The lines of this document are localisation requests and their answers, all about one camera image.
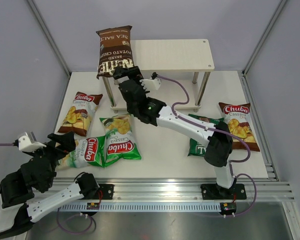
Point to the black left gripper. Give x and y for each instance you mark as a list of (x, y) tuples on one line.
[(66, 141)]

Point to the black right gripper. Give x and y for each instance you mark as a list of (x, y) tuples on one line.
[(135, 71)]

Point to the brown Kettle sea salt bag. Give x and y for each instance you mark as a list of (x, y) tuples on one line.
[(114, 50)]

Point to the brown Chuba bag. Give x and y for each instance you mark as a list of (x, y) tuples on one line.
[(238, 119), (81, 113)]

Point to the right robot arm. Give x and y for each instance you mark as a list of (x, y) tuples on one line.
[(216, 138)]

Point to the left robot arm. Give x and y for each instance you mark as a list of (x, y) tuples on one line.
[(24, 194)]

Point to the white two-tier shelf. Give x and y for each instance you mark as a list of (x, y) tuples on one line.
[(184, 60)]

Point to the green Chuba bag sideways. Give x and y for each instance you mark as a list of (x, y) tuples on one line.
[(88, 152)]

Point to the green Chuba bag upright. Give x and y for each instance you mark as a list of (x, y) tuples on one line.
[(120, 142)]

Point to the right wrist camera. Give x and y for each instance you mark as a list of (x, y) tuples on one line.
[(151, 84)]

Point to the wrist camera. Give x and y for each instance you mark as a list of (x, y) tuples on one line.
[(151, 84), (27, 142)]

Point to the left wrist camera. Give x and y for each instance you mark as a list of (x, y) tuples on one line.
[(27, 142)]

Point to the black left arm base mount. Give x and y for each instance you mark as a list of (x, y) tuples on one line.
[(105, 192)]

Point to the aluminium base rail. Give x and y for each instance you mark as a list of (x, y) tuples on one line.
[(187, 189)]

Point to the white slotted cable duct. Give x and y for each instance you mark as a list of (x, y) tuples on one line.
[(135, 207)]

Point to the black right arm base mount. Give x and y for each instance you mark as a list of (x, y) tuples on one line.
[(212, 191)]

